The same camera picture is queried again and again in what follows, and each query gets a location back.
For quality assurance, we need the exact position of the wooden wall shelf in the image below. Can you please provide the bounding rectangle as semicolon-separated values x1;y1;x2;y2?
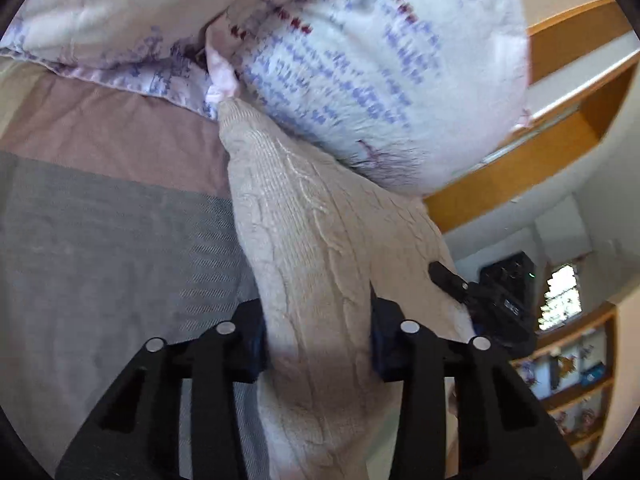
512;301;616;468

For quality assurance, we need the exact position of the floral pillow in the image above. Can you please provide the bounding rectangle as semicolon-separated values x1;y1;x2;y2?
205;0;529;195
1;0;235;119

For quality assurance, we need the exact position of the patchwork printed bedsheet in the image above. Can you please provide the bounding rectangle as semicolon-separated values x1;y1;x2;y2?
1;58;269;479

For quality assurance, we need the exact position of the wooden headboard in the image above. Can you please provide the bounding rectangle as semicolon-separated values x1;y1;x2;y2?
425;0;639;233

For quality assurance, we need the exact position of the beige cable-knit sweater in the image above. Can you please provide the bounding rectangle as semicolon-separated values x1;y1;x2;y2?
218;99;473;479

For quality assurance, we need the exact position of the right floral pillow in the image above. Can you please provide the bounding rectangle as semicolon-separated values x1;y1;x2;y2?
205;0;529;195

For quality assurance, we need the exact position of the left floral pillow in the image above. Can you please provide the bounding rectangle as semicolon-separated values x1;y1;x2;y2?
1;0;235;119

